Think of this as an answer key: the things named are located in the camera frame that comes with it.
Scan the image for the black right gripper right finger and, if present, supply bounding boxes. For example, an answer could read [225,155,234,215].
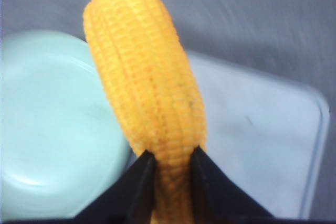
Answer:
[191,147,275,223]

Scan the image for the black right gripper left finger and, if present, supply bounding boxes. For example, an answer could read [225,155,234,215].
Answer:
[73,151,156,223]

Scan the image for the yellow corn cob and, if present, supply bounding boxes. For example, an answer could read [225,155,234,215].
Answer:
[83,0,207,223]

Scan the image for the silver digital kitchen scale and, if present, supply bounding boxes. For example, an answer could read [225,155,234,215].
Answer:
[187,50,330,219]

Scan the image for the green oval plate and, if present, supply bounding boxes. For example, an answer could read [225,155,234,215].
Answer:
[1,30,130,221]

